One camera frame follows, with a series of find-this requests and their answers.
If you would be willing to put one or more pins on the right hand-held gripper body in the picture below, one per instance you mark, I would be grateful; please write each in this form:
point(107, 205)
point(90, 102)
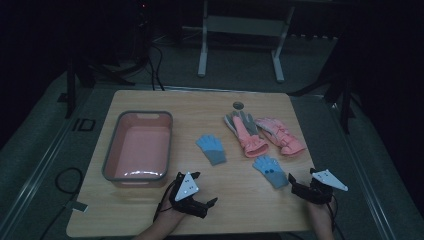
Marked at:
point(318, 191)

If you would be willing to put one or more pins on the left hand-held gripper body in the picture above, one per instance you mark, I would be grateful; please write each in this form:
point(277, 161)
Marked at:
point(186, 190)

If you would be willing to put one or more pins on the blue knit glove dark dots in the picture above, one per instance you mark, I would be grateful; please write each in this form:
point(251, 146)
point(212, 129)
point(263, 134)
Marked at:
point(271, 174)

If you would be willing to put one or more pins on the plain blue knit glove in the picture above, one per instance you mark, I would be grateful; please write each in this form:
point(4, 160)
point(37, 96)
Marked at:
point(211, 148)

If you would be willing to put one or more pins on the pink basin with grey rim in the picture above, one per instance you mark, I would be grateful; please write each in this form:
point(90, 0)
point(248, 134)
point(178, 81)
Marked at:
point(140, 146)

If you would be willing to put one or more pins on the person's right hand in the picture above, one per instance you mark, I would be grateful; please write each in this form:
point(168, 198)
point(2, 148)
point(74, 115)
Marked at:
point(320, 209)

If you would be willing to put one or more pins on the person's left hand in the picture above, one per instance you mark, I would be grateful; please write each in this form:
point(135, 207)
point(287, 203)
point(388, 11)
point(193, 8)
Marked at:
point(170, 216)

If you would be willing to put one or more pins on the pink padded glove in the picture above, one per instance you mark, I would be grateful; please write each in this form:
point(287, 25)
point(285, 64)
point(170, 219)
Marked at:
point(281, 136)

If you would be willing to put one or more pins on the pink glove with grey palm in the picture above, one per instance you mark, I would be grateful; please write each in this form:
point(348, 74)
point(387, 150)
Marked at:
point(248, 140)

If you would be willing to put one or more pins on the black stand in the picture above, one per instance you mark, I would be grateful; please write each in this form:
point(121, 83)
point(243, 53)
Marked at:
point(345, 100)

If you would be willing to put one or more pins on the round grey table grommet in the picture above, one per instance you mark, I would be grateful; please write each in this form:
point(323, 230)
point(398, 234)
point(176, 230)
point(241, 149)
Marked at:
point(238, 105)

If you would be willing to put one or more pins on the grey tape piece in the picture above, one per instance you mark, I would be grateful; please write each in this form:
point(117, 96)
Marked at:
point(77, 206)

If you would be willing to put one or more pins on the black tripod with red light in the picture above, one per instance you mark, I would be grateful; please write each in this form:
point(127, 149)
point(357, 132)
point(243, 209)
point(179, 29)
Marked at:
point(143, 33)

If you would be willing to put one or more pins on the white metal stand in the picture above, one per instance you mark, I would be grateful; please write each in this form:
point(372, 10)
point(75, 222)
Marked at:
point(243, 26)

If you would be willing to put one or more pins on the black stand post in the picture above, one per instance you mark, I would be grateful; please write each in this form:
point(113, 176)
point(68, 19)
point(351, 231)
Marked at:
point(70, 90)

